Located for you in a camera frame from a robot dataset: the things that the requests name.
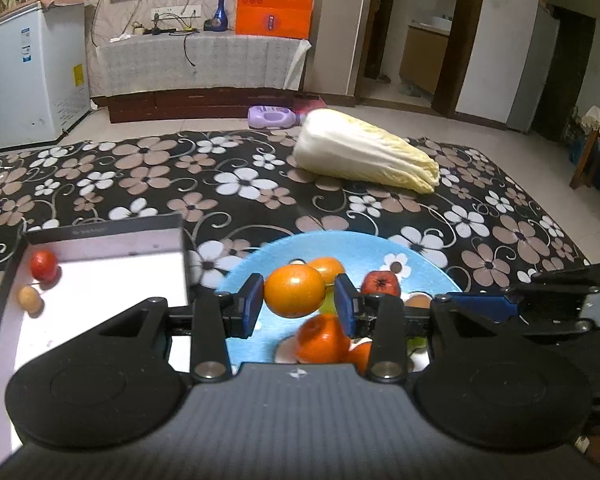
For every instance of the yellow-orange tangerine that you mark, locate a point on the yellow-orange tangerine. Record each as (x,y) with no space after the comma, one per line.
(294,291)

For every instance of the white chest freezer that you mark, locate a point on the white chest freezer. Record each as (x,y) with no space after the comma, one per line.
(43,75)

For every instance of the orange gift box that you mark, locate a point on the orange gift box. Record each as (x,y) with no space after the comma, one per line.
(275,18)

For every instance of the blue glass bottle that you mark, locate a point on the blue glass bottle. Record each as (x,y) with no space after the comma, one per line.
(219,22)

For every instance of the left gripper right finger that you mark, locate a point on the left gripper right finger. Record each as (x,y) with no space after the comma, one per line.
(358,313)

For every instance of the napa cabbage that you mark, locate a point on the napa cabbage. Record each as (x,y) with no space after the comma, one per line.
(334,144)

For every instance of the dark red wrinkled fruit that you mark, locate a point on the dark red wrinkled fruit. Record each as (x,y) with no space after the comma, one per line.
(381,282)

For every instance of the blue cartoon plate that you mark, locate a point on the blue cartoon plate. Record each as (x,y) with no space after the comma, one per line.
(358,253)

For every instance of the small red fruit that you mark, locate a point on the small red fruit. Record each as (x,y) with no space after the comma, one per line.
(44,266)

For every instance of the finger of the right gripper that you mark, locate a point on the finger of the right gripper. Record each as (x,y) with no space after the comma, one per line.
(496,308)

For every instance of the low cabinet with lace cloth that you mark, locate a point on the low cabinet with lace cloth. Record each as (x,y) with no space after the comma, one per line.
(202,75)

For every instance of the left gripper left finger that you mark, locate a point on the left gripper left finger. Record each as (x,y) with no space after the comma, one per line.
(238,311)

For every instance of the purple detergent bottle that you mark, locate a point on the purple detergent bottle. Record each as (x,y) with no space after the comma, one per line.
(262,117)

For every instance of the green tomato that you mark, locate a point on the green tomato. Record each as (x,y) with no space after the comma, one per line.
(414,344)

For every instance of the orange tangerine left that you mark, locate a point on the orange tangerine left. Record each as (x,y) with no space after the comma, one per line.
(328,267)

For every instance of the wooden side table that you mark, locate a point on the wooden side table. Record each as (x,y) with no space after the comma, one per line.
(589,160)

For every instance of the green tomato plate centre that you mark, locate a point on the green tomato plate centre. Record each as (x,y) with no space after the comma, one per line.
(328,305)

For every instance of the small tan longan fruit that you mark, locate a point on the small tan longan fruit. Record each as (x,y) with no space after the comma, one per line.
(29,299)

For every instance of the orange tangerine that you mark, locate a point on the orange tangerine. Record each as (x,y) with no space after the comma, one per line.
(328,267)
(321,340)

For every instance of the orange tangerine front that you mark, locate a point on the orange tangerine front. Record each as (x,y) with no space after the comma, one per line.
(321,340)

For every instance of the black-rimmed white box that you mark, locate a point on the black-rimmed white box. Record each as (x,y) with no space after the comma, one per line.
(103,269)

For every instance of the black floral tablecloth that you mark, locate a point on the black floral tablecloth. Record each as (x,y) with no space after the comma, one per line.
(238,191)

